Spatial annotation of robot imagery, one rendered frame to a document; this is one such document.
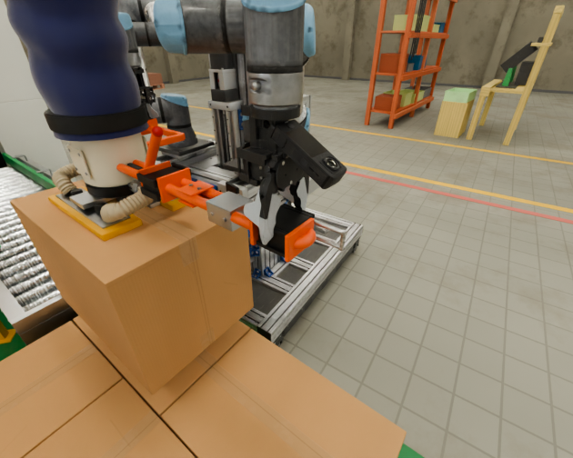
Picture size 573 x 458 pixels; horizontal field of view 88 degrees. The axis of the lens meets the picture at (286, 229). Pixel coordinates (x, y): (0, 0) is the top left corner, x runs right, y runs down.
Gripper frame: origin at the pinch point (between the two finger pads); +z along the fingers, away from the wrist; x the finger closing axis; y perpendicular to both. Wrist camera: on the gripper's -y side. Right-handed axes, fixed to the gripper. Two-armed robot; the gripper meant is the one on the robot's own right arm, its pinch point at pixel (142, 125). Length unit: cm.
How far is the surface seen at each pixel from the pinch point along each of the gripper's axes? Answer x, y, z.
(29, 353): -64, 5, 65
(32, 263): -45, -56, 66
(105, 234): -40, 46, 11
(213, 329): -26, 61, 47
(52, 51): -34, 37, -26
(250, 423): -33, 82, 66
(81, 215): -39, 33, 11
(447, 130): 554, 12, 112
